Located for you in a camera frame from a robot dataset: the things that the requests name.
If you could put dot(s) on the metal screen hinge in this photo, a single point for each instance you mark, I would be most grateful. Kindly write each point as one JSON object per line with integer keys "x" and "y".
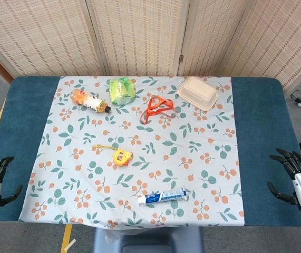
{"x": 181, "y": 58}

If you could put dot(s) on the dark blue table cover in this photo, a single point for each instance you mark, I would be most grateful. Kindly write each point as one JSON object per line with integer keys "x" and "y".
{"x": 263, "y": 126}

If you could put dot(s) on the woven folding screen panel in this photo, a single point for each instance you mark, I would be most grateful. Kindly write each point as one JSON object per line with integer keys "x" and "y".
{"x": 282, "y": 39}
{"x": 208, "y": 39}
{"x": 139, "y": 34}
{"x": 39, "y": 37}

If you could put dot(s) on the green snack package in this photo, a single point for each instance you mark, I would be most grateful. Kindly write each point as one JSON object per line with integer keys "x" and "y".
{"x": 121, "y": 91}

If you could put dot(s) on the beige takeaway food box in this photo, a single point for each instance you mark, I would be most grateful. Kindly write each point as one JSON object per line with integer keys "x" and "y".
{"x": 196, "y": 92}

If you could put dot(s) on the yellow tape measure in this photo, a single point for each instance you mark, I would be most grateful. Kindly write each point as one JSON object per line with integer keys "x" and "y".
{"x": 120, "y": 158}

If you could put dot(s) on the floral patterned tablecloth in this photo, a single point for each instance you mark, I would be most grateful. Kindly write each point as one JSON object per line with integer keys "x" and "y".
{"x": 150, "y": 168}

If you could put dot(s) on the orange drink bottle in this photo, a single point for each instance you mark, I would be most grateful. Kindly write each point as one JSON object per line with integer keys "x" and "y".
{"x": 87, "y": 100}

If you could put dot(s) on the blue white toothpaste tube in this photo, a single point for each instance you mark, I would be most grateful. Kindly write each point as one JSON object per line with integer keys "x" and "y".
{"x": 163, "y": 197}

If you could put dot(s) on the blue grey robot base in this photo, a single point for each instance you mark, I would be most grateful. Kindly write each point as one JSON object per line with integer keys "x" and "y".
{"x": 147, "y": 241}

